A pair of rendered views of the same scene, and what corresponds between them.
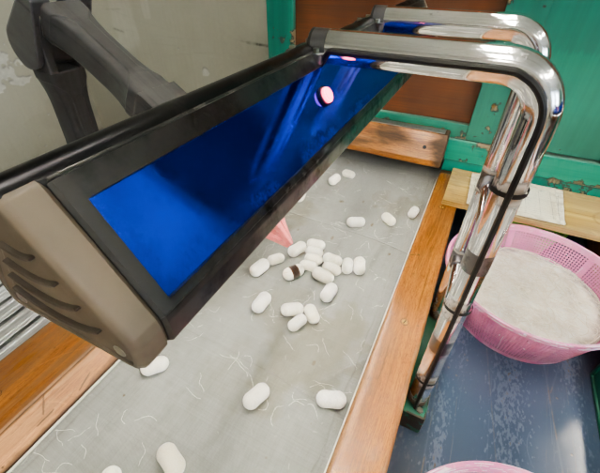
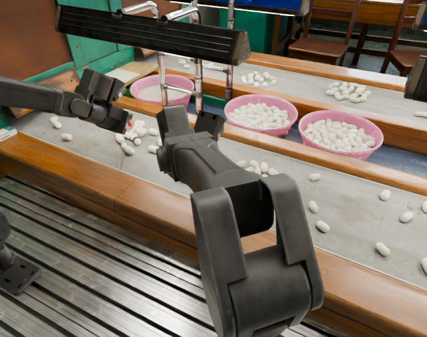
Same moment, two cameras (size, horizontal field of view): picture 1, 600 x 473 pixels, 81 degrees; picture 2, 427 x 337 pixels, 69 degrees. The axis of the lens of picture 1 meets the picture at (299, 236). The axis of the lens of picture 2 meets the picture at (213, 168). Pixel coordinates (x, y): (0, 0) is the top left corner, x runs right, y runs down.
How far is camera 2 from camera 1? 0.87 m
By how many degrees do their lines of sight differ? 65
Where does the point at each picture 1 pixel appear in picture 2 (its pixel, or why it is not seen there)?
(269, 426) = not seen: hidden behind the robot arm
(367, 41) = (176, 13)
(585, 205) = (130, 67)
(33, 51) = not seen: outside the picture
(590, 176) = (119, 58)
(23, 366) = (178, 213)
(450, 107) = (60, 57)
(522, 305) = (170, 96)
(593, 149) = (113, 47)
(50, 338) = (162, 210)
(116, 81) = (43, 94)
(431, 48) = (185, 11)
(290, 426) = not seen: hidden behind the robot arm
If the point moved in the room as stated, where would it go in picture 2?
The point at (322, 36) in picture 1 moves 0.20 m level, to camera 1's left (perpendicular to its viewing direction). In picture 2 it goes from (169, 16) to (155, 39)
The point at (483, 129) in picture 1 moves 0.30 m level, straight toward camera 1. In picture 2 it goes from (79, 59) to (136, 73)
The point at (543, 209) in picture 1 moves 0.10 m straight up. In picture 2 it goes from (129, 75) to (125, 51)
